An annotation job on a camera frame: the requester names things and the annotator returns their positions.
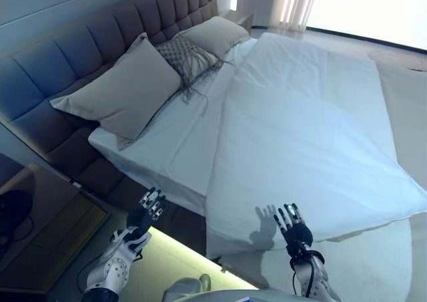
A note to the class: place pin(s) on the grey patterned fringed cushion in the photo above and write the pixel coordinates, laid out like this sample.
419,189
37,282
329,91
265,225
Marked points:
181,53

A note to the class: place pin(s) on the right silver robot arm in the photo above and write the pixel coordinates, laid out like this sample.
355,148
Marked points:
317,278

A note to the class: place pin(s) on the brown tufted headboard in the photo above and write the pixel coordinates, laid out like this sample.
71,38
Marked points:
66,48

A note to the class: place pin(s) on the small wooden bedside table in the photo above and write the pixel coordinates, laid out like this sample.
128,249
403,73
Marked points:
241,17

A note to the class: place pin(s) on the white duvet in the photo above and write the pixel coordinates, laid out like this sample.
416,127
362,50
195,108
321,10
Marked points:
300,132

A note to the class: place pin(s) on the brown upholstered bed frame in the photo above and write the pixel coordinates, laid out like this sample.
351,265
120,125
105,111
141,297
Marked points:
100,172

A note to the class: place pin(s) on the large beige pillow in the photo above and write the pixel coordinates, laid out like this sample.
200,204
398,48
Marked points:
123,92

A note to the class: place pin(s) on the sheer striped curtain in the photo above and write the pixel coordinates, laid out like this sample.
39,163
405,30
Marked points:
293,5

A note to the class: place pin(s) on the white fitted bed sheet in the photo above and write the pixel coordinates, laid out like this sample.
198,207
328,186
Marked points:
180,142

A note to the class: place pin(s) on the silver robot torso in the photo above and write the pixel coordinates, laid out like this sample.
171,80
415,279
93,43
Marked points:
250,297

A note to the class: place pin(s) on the beige bedspread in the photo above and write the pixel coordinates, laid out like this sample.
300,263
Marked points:
407,115

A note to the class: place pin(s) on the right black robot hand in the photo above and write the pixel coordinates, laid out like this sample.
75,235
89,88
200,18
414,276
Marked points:
298,235

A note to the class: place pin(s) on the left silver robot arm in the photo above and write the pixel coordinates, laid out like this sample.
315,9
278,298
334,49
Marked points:
113,268

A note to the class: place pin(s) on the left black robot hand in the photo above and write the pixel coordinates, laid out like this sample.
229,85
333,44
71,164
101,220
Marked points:
140,220

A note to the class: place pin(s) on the LED strip light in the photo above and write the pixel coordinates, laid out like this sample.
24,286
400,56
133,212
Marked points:
193,252

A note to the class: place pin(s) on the wooden nightstand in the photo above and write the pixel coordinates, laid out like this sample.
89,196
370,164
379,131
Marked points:
66,235

